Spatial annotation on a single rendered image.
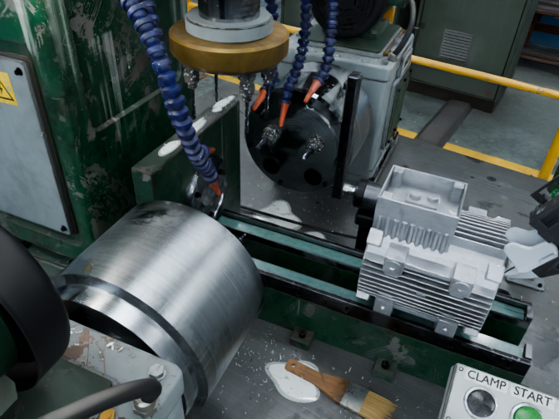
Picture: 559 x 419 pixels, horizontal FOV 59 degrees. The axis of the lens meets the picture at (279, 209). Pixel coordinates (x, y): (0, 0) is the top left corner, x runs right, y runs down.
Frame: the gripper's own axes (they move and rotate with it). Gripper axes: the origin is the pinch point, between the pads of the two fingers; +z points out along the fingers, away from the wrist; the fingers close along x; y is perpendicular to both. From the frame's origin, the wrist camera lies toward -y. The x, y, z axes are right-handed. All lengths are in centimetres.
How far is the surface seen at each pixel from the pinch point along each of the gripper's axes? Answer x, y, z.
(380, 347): 1.2, 1.2, 28.8
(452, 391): 21.8, 3.7, 4.6
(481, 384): 20.2, 1.8, 2.2
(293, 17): -331, 106, 145
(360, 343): 1.2, 3.9, 31.3
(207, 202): -5, 42, 35
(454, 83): -308, -23, 93
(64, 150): 12, 63, 28
